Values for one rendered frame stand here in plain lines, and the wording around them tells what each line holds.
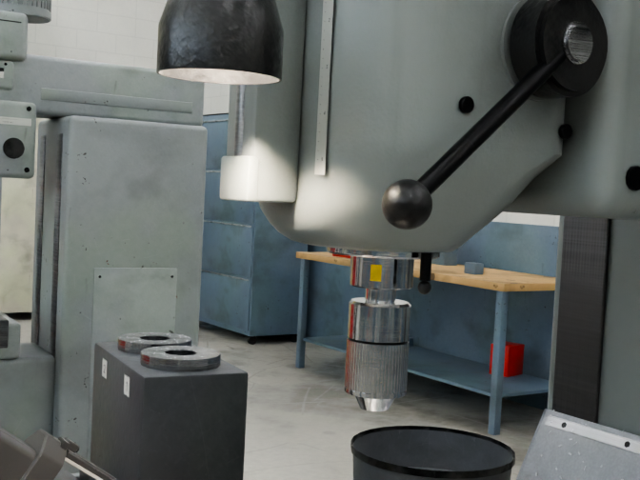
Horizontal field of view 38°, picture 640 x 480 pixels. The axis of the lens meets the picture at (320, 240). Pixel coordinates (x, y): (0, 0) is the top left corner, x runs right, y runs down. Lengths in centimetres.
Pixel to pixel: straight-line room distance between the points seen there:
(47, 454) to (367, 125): 42
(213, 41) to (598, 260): 61
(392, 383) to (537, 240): 562
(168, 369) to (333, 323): 709
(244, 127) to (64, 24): 957
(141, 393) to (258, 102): 47
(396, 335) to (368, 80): 20
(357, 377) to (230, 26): 29
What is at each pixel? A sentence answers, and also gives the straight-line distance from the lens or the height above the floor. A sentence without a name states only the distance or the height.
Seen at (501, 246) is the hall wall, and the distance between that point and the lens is 653.
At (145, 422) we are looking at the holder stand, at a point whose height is 110.
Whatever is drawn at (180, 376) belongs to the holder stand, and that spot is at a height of 114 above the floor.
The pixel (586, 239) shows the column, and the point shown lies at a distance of 104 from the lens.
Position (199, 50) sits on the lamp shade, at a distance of 52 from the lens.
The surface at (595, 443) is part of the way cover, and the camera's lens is 104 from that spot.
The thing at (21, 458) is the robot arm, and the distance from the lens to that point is 85.
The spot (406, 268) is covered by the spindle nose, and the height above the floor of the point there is 130.
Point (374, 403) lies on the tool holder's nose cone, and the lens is 70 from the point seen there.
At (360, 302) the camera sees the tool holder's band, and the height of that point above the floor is 127.
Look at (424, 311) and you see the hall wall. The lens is 714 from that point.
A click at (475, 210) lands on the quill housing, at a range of 65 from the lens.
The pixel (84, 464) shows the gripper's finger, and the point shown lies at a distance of 87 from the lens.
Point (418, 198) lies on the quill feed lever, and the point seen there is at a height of 135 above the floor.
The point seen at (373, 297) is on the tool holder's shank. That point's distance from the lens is 69.
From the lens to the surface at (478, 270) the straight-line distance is 586.
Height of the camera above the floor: 135
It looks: 3 degrees down
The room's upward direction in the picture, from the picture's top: 3 degrees clockwise
